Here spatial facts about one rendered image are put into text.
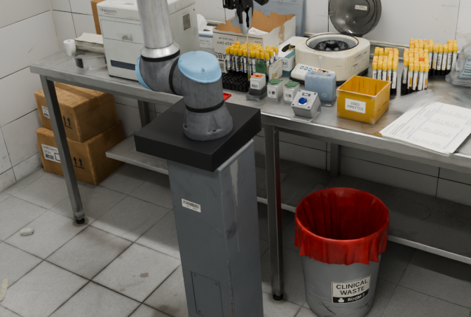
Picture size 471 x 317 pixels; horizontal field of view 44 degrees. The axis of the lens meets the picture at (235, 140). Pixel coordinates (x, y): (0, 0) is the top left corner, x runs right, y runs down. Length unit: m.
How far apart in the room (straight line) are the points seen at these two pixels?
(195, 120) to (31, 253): 1.53
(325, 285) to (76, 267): 1.18
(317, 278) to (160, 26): 1.14
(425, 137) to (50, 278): 1.78
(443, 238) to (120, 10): 1.52
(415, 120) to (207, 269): 0.82
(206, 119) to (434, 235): 1.15
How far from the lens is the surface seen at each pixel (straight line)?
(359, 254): 2.14
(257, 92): 2.07
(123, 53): 2.32
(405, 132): 1.83
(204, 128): 1.68
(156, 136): 1.76
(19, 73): 3.47
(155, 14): 1.65
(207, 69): 1.61
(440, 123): 1.90
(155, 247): 2.83
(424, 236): 2.43
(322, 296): 2.32
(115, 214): 3.10
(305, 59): 2.20
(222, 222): 1.78
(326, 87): 2.00
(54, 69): 2.61
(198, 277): 2.01
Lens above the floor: 1.74
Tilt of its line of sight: 29 degrees down
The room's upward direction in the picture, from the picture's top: 4 degrees counter-clockwise
